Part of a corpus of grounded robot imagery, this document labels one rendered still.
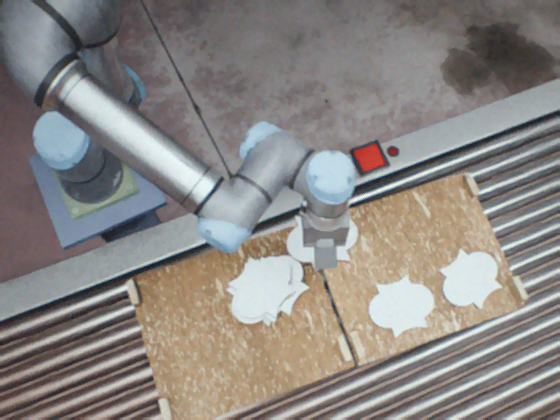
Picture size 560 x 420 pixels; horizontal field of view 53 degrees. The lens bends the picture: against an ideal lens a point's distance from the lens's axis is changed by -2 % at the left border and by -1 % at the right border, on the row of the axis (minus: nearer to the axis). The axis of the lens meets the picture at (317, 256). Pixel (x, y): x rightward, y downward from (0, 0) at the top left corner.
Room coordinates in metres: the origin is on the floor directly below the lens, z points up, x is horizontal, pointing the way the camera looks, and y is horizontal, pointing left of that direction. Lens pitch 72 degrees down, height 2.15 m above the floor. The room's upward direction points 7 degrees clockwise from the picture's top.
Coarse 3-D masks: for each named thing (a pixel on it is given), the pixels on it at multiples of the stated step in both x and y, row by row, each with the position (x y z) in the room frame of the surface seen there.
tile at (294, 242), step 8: (296, 216) 0.44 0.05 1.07; (352, 224) 0.43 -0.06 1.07; (296, 232) 0.40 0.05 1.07; (352, 232) 0.42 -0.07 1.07; (288, 240) 0.38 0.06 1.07; (296, 240) 0.38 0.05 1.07; (352, 240) 0.40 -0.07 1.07; (288, 248) 0.36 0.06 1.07; (296, 248) 0.37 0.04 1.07; (304, 248) 0.37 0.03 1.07; (312, 248) 0.37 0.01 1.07; (344, 248) 0.38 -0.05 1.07; (296, 256) 0.35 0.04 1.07; (304, 256) 0.35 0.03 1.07; (312, 256) 0.35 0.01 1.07; (344, 256) 0.36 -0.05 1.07; (312, 264) 0.34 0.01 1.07
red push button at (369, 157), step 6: (360, 150) 0.69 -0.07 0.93; (366, 150) 0.69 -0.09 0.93; (372, 150) 0.69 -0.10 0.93; (378, 150) 0.69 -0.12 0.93; (360, 156) 0.67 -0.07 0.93; (366, 156) 0.67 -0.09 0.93; (372, 156) 0.68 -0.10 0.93; (378, 156) 0.68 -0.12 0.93; (360, 162) 0.66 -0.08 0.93; (366, 162) 0.66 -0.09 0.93; (372, 162) 0.66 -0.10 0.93; (378, 162) 0.66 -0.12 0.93; (384, 162) 0.66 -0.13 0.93; (366, 168) 0.64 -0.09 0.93; (372, 168) 0.64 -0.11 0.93
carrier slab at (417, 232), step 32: (416, 192) 0.59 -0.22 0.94; (448, 192) 0.60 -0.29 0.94; (384, 224) 0.50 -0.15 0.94; (416, 224) 0.51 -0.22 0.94; (448, 224) 0.52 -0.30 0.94; (480, 224) 0.53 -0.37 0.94; (352, 256) 0.41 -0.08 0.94; (384, 256) 0.42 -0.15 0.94; (416, 256) 0.43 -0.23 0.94; (448, 256) 0.44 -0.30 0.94; (352, 288) 0.34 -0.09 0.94; (512, 288) 0.38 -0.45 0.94; (352, 320) 0.26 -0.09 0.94; (448, 320) 0.29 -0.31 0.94; (480, 320) 0.30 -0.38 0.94; (384, 352) 0.20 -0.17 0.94
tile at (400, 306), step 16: (384, 288) 0.34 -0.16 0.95; (400, 288) 0.35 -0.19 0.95; (416, 288) 0.35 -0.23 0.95; (384, 304) 0.31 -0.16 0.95; (400, 304) 0.31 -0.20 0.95; (416, 304) 0.32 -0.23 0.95; (432, 304) 0.32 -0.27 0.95; (384, 320) 0.27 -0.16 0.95; (400, 320) 0.28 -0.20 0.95; (416, 320) 0.28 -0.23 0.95
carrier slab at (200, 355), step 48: (144, 288) 0.28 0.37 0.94; (192, 288) 0.29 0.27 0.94; (144, 336) 0.17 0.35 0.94; (192, 336) 0.18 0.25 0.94; (240, 336) 0.20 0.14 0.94; (288, 336) 0.21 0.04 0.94; (336, 336) 0.22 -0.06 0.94; (192, 384) 0.08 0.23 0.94; (240, 384) 0.10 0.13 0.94; (288, 384) 0.11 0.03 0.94
